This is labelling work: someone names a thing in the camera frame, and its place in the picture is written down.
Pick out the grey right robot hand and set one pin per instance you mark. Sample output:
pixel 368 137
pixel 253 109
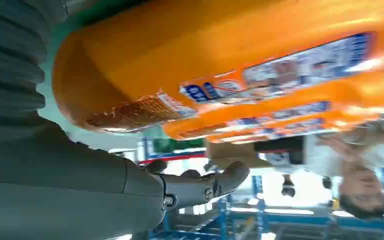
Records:
pixel 56 192

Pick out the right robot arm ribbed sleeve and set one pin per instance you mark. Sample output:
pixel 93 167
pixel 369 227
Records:
pixel 10 59

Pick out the brown cardboard box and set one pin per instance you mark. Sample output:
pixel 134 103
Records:
pixel 235 154

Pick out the person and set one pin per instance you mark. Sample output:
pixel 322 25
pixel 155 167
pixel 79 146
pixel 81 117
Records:
pixel 361 192

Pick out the blue metal rack frame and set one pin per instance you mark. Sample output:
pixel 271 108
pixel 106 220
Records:
pixel 278 222

